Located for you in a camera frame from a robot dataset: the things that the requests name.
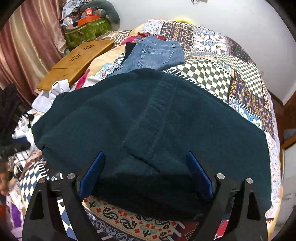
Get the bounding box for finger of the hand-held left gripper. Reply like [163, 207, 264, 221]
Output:
[10, 138, 31, 151]

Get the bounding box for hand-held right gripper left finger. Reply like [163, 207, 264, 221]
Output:
[22, 151, 106, 241]

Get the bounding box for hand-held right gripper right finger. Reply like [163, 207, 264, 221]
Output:
[186, 151, 269, 241]

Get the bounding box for dark teal sweater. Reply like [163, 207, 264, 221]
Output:
[31, 68, 273, 220]

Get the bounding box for person's left forearm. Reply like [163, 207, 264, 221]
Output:
[0, 171, 10, 196]

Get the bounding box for white crumpled cloth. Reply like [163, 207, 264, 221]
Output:
[32, 80, 70, 114]

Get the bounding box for wooden lap desk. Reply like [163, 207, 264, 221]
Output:
[36, 39, 116, 92]

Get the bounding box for patchwork printed blanket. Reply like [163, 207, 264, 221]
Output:
[9, 20, 284, 241]

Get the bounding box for pink striped curtain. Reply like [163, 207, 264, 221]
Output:
[0, 0, 67, 98]

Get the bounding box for yellow floral quilt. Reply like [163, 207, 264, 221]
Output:
[75, 46, 130, 90]

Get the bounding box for dark navy garment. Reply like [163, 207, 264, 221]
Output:
[125, 42, 139, 66]

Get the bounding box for green patterned storage bag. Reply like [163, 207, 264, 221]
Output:
[64, 19, 114, 49]

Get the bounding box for blue jeans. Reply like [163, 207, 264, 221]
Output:
[109, 35, 185, 77]

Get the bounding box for orange box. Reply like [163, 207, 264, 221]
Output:
[77, 14, 99, 26]

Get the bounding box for striped cloth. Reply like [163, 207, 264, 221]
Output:
[102, 29, 136, 47]

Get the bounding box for pile of pale clothes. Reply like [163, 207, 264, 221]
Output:
[59, 0, 93, 26]

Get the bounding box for red cloth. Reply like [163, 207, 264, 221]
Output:
[137, 32, 166, 42]

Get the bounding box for grey curved pillow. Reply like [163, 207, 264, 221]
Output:
[94, 0, 121, 24]

